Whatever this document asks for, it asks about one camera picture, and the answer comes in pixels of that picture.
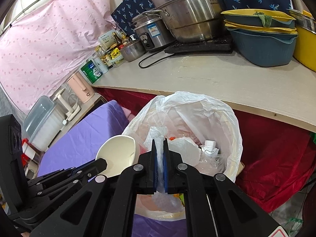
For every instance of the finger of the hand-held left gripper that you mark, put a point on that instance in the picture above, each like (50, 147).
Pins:
(96, 166)
(61, 187)

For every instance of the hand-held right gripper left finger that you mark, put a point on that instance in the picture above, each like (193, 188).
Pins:
(155, 167)

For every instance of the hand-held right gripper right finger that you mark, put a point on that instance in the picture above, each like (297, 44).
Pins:
(166, 167)

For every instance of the clear plastic bag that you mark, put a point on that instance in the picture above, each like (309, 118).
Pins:
(160, 170)

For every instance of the white paper cup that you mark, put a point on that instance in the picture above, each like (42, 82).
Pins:
(116, 153)

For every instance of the trash bin with white liner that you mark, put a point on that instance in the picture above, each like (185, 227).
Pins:
(217, 118)

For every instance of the white crumpled paper towel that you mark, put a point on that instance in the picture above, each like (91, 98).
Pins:
(185, 150)

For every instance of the purple table cloth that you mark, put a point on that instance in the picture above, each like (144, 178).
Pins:
(81, 138)

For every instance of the plastic dish-rack box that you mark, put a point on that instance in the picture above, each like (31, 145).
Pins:
(44, 126)

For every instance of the white power plug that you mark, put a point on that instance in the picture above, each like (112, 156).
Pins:
(64, 123)

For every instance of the pink electric kettle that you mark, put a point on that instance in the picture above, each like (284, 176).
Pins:
(80, 86)

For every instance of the green tin can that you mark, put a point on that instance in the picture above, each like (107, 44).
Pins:
(92, 72)

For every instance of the white bottle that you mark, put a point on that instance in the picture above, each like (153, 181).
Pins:
(101, 64)

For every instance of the red cloth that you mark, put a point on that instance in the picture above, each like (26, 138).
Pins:
(271, 158)

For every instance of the dark sauce bottle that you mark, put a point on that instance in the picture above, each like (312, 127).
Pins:
(106, 60)

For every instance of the clear plastic container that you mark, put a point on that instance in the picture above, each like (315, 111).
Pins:
(118, 62)

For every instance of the yellow seasoning packet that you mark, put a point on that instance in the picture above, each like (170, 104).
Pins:
(116, 53)

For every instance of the steel bowl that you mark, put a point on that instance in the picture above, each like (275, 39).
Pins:
(132, 51)

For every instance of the black induction cooker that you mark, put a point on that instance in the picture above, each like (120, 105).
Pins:
(197, 47)

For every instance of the white green carton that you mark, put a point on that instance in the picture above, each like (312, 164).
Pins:
(107, 39)

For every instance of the pink dotted curtain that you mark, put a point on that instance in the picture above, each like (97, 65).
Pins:
(49, 42)

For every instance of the steel rice cooker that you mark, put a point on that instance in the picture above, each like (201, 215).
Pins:
(153, 32)

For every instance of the large blue basin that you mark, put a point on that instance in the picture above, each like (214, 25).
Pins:
(261, 49)

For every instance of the large steel steamer pot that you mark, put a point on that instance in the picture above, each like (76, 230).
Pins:
(192, 17)

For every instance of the yellow strainer basin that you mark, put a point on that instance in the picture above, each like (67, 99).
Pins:
(246, 28)
(237, 13)

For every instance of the green vegetable leaf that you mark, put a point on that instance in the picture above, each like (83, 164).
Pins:
(264, 18)

